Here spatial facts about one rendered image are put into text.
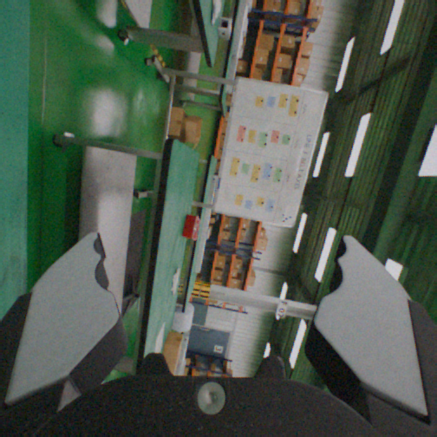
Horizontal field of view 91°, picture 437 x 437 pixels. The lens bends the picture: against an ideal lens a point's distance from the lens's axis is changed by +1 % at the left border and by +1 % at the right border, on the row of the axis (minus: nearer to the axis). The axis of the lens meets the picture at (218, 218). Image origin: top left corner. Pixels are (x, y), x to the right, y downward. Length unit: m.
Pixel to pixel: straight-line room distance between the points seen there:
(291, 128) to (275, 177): 0.55
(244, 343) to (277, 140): 11.99
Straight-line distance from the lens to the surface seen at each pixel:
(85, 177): 1.61
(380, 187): 6.46
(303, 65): 10.56
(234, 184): 2.57
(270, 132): 2.65
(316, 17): 11.22
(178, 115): 3.46
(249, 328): 12.92
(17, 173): 0.49
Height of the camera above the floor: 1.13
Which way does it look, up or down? 2 degrees down
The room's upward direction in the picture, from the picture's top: 101 degrees clockwise
